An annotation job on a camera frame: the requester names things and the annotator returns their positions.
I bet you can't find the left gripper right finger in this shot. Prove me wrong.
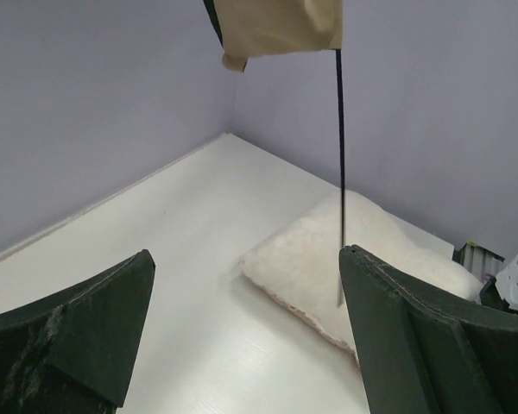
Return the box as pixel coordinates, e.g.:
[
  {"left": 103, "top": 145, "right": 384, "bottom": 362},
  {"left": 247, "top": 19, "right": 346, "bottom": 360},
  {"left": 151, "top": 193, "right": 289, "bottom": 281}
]
[{"left": 352, "top": 267, "right": 518, "bottom": 413}]

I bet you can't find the white fluffy pillow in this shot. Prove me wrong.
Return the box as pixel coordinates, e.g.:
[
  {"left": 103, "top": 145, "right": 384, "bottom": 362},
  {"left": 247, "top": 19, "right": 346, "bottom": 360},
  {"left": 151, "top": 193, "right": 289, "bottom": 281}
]
[{"left": 240, "top": 191, "right": 482, "bottom": 360}]

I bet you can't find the beige pet tent fabric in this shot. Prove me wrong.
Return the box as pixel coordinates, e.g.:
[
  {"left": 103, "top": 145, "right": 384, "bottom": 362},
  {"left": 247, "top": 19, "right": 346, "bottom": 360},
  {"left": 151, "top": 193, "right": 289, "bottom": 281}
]
[{"left": 204, "top": 0, "right": 344, "bottom": 72}]

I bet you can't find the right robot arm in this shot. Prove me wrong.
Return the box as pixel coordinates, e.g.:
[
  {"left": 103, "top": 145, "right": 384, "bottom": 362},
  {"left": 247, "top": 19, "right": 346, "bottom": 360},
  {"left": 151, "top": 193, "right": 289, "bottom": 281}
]
[{"left": 480, "top": 254, "right": 518, "bottom": 314}]

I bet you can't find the aluminium rail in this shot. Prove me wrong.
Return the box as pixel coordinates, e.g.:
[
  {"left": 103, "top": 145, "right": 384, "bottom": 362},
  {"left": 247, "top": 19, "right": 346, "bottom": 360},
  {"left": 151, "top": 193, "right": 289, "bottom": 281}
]
[{"left": 452, "top": 241, "right": 504, "bottom": 274}]

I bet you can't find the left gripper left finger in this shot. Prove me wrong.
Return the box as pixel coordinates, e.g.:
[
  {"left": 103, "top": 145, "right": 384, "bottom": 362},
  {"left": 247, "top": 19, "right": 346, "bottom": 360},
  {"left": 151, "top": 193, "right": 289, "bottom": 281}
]
[{"left": 0, "top": 250, "right": 155, "bottom": 413}]

